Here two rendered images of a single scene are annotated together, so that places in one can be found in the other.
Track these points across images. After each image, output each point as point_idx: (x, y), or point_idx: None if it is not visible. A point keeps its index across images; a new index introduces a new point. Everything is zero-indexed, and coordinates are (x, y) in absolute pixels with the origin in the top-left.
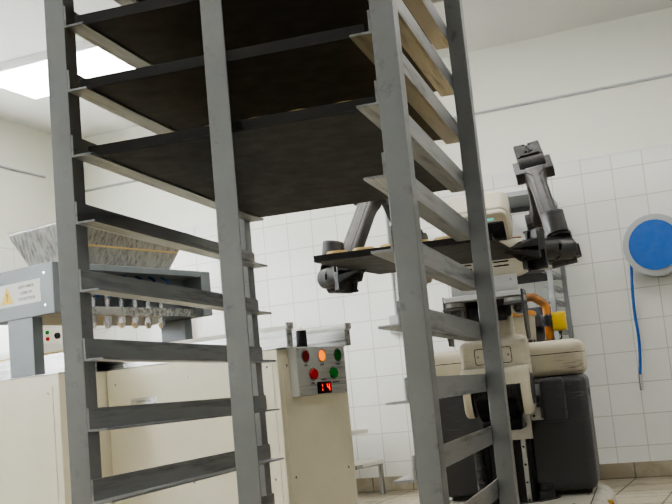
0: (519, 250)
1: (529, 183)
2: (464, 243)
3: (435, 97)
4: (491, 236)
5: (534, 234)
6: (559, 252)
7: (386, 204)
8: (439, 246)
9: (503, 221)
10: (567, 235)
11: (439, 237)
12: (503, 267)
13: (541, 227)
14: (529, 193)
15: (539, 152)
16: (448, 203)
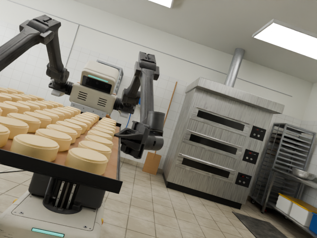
0: (125, 140)
1: (142, 78)
2: (63, 179)
3: None
4: (119, 187)
5: (142, 130)
6: (151, 147)
7: (43, 44)
8: (9, 166)
9: (112, 85)
10: (159, 133)
11: (22, 142)
12: (101, 106)
13: (149, 126)
14: (134, 80)
15: (154, 62)
16: (88, 62)
